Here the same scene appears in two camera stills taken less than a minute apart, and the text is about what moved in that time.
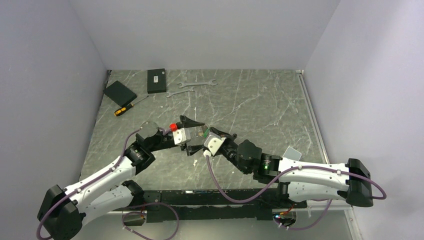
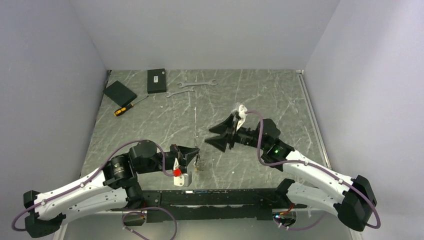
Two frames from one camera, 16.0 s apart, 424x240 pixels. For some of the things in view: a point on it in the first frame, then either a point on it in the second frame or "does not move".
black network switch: x=156 y=81 does not move
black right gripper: x=228 y=136 to x=219 y=142
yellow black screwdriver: x=123 y=109 does not move
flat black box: x=119 y=94 does not move
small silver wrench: x=191 y=89 does not move
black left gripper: x=186 y=122 to x=178 y=151
